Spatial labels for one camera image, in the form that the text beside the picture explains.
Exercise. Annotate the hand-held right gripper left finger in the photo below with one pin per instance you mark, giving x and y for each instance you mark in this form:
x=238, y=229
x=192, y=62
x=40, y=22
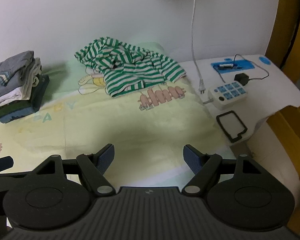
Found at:
x=106, y=158

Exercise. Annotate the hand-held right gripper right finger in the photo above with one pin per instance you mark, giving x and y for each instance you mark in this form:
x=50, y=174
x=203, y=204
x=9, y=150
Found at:
x=192, y=158

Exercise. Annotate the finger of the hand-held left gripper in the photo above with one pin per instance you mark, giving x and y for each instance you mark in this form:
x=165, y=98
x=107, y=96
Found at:
x=1, y=164

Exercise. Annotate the green white striped shirt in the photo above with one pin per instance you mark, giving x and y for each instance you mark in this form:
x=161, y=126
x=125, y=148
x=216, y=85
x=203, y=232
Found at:
x=130, y=72

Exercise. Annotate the stack of folded clothes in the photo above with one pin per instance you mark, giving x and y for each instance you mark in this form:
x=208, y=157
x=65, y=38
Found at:
x=31, y=80
x=40, y=90

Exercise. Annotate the cartoon printed blanket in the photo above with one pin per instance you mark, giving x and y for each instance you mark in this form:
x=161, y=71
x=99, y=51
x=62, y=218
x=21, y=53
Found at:
x=102, y=120

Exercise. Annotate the black rimmed clear cover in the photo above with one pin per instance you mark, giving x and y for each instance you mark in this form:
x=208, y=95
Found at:
x=231, y=125

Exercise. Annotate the dark green folded garment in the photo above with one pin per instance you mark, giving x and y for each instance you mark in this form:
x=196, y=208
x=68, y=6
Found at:
x=12, y=108

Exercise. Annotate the white power strip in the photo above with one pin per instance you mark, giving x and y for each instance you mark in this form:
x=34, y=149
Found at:
x=226, y=93

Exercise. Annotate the grey folded garment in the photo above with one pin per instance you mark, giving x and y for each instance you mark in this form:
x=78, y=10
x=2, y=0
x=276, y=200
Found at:
x=5, y=90

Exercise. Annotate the black power adapter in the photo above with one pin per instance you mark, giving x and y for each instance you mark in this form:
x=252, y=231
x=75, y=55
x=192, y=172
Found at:
x=242, y=79

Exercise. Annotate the white side table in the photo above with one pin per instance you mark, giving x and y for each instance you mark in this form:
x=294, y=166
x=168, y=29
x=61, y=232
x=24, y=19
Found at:
x=265, y=97

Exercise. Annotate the small metal cylinder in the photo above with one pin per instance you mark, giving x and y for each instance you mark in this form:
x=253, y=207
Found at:
x=226, y=66

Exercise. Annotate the grey garment with striped trim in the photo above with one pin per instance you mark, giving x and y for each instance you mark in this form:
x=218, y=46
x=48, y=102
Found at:
x=15, y=62

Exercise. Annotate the blue round sticker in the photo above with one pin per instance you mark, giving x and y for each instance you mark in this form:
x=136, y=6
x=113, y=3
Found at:
x=265, y=60

